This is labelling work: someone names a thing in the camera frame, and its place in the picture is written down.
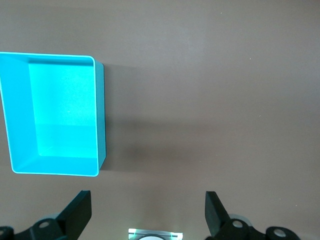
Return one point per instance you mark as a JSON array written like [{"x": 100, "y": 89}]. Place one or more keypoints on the teal plastic bin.
[{"x": 62, "y": 107}]

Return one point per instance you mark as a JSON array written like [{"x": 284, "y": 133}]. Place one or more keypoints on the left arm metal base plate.
[{"x": 135, "y": 232}]

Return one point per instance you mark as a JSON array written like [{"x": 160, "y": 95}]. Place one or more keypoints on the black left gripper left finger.
[{"x": 75, "y": 220}]

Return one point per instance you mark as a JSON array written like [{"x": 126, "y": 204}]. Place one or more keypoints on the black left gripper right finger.
[{"x": 218, "y": 222}]

